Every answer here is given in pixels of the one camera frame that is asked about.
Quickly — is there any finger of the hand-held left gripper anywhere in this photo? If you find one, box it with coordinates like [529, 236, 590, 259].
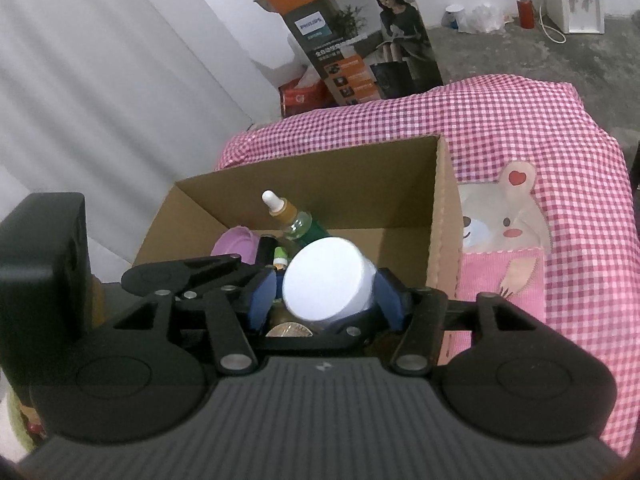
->
[256, 310, 390, 357]
[172, 255, 274, 301]

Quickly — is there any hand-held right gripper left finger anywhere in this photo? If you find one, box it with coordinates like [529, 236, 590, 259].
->
[114, 267, 277, 376]

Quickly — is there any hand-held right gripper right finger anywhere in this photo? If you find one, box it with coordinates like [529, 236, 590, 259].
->
[375, 267, 546, 376]

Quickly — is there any purple plastic lid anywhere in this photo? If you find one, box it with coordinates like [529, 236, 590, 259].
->
[210, 226, 258, 263]

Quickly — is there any gold lid jar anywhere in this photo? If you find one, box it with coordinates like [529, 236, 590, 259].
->
[265, 305, 313, 338]

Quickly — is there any black cylinder battery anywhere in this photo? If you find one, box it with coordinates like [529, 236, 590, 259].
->
[256, 234, 281, 266]

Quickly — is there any white pill bottle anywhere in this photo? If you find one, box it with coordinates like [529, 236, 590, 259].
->
[281, 237, 378, 333]

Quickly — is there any green dropper bottle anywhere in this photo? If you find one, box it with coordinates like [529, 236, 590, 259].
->
[261, 190, 333, 251]

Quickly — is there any brown cardboard box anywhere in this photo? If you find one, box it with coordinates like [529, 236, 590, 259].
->
[131, 134, 466, 361]

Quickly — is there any red tissue pack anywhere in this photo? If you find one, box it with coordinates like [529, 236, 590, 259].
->
[277, 67, 333, 121]

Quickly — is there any white curtain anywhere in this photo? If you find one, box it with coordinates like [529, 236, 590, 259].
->
[0, 0, 271, 281]

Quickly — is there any pink checkered cloth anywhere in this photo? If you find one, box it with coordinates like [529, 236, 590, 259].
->
[215, 74, 640, 461]

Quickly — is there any orange appliance carton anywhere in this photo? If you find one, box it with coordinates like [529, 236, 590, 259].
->
[246, 0, 445, 108]

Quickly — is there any white plastic bag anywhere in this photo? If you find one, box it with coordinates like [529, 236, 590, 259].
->
[455, 2, 506, 35]

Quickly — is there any white cable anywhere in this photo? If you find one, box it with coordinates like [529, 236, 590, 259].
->
[537, 5, 568, 45]

